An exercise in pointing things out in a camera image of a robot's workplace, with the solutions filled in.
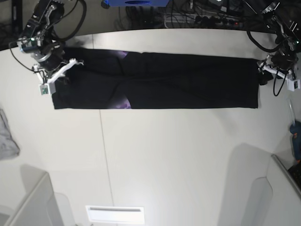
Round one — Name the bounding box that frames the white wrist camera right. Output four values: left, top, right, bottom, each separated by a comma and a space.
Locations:
39, 83, 56, 95

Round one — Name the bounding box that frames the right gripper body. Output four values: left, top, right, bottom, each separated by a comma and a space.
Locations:
32, 46, 84, 84

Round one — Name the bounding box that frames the black keyboard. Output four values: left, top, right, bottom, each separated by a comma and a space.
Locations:
288, 163, 301, 188

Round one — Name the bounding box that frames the white power strip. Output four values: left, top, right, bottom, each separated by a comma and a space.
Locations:
164, 13, 240, 27

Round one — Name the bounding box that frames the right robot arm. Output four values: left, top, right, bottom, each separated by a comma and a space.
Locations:
8, 0, 87, 84

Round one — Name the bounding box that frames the grey cloth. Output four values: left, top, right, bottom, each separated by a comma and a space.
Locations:
0, 109, 20, 160

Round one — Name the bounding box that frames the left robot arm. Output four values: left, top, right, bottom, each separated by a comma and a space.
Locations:
244, 0, 301, 91

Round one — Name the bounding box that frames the black T-shirt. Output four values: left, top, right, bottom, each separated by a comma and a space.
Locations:
52, 48, 259, 109

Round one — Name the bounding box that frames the blue glue gun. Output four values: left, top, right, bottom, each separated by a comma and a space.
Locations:
288, 99, 301, 163

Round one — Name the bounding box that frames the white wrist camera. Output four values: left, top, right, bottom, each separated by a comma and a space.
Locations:
39, 83, 56, 95
286, 79, 301, 91

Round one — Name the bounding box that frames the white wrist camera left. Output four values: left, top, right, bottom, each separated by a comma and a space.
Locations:
286, 79, 301, 91

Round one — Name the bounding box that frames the blue box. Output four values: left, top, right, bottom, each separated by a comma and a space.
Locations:
102, 0, 169, 7

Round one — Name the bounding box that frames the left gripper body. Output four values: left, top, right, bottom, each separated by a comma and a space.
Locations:
257, 50, 298, 81

